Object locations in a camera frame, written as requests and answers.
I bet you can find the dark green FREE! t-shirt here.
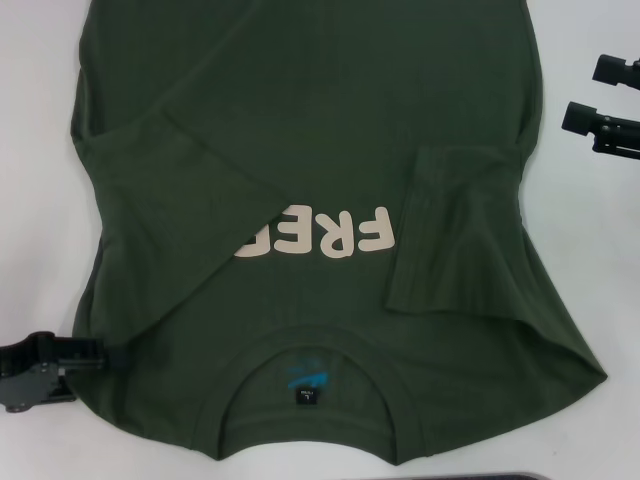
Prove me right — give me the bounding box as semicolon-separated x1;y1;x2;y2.
68;0;610;454

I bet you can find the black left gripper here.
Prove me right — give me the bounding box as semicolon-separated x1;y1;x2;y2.
0;331;127;415

